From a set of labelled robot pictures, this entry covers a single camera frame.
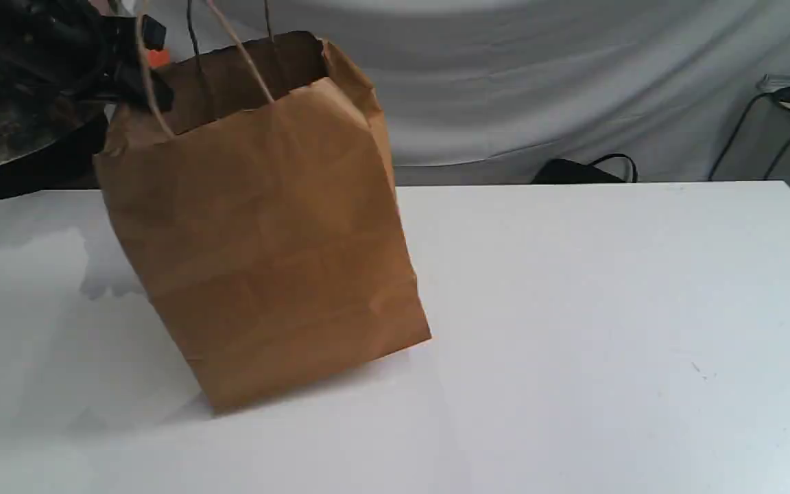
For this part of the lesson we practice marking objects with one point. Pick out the person in patterned denim jacket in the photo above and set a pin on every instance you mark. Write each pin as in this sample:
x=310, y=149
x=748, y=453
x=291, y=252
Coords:
x=43, y=149

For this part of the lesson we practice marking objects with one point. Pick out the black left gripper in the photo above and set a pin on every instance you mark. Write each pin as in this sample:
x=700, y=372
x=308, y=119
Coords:
x=116, y=44

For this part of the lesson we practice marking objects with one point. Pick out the black pouch behind table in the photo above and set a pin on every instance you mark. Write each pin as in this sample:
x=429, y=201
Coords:
x=561, y=171

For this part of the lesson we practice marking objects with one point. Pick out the clear tube with orange cap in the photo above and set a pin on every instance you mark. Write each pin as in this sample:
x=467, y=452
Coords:
x=157, y=58

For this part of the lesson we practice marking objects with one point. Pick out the brown paper bag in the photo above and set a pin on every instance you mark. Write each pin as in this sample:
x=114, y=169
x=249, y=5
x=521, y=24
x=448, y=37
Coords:
x=260, y=214

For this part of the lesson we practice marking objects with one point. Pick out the white backdrop cloth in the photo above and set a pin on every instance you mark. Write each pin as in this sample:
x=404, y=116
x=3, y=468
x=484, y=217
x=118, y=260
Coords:
x=486, y=91

